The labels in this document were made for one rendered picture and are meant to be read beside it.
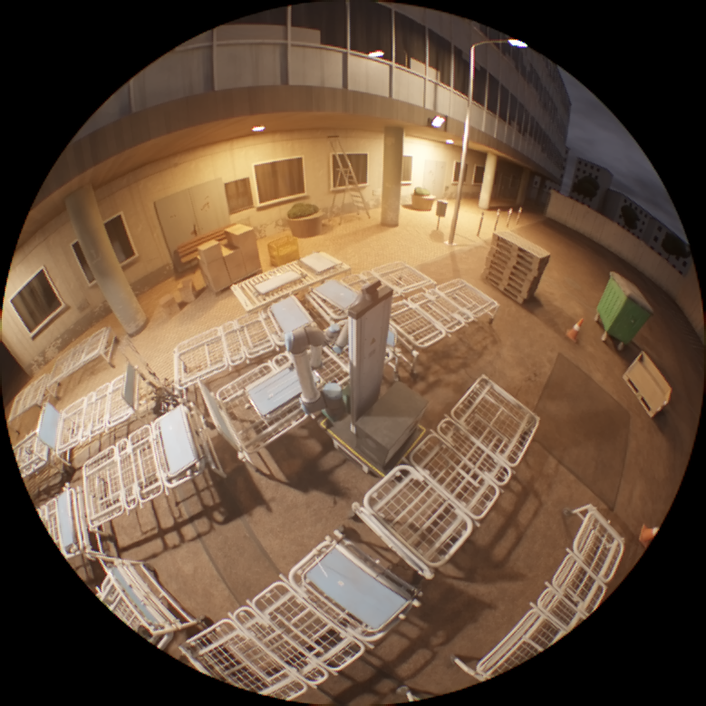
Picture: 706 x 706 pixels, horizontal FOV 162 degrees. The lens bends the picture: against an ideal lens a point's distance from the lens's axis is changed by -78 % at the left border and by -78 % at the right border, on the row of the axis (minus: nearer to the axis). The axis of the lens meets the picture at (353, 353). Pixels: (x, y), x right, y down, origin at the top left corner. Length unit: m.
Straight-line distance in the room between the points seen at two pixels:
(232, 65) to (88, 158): 2.45
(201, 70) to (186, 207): 4.00
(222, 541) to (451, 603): 2.32
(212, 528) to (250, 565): 0.56
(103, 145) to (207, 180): 4.09
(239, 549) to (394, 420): 2.02
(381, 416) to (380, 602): 1.48
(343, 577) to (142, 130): 5.13
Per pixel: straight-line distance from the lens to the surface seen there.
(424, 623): 2.83
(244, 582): 2.85
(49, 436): 4.94
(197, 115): 4.16
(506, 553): 3.04
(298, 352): 1.58
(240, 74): 4.89
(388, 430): 1.94
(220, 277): 5.44
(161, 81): 4.73
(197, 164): 7.48
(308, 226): 7.34
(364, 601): 2.08
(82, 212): 5.44
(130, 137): 4.11
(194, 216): 7.49
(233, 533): 2.86
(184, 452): 2.64
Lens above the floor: 2.58
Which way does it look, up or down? 47 degrees down
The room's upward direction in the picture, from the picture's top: straight up
